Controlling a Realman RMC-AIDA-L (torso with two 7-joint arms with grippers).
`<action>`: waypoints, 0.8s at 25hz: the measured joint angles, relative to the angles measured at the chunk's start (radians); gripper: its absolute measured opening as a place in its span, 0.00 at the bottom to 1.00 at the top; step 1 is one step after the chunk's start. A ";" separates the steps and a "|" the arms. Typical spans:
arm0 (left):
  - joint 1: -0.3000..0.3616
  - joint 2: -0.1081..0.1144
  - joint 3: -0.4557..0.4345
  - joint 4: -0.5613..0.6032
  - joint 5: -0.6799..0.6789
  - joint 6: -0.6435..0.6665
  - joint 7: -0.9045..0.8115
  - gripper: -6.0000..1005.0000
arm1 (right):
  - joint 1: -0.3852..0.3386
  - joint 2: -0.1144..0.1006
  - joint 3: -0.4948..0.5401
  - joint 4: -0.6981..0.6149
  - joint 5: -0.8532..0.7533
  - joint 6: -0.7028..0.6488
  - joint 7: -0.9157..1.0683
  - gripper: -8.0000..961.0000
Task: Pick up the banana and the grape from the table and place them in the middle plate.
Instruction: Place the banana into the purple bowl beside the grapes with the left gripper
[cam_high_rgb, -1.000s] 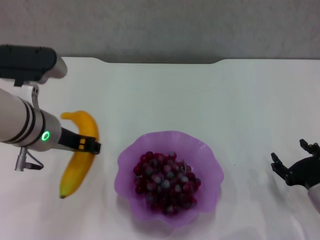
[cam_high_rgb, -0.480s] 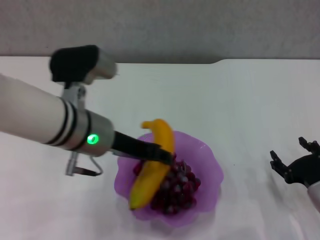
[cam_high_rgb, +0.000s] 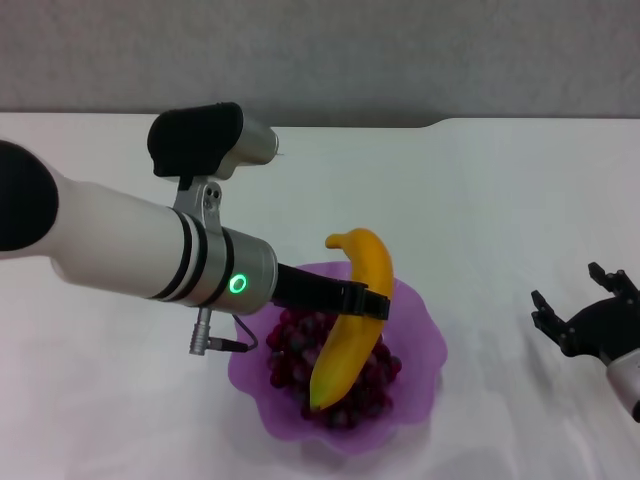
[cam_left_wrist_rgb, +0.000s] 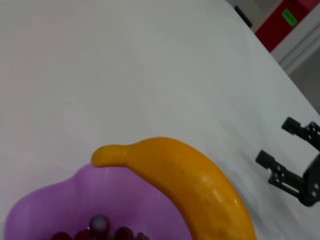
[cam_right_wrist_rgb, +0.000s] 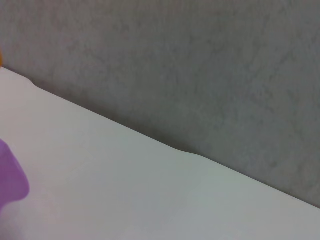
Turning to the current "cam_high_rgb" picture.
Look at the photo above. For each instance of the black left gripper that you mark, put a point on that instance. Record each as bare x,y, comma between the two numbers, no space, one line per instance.
310,292

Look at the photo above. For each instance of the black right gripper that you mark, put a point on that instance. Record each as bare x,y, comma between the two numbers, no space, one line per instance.
595,325

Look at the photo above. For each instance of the yellow banana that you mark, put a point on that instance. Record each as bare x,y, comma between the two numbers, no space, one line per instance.
365,280

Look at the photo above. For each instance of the dark red grape bunch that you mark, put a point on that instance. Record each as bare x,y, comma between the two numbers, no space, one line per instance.
290,350

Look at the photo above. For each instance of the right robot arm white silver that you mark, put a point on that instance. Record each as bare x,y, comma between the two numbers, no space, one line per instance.
625,380

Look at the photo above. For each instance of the purple translucent wavy bowl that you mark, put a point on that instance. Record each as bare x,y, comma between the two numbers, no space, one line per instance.
415,350

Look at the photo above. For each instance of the left wrist camera black silver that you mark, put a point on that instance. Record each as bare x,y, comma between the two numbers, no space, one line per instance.
200,140

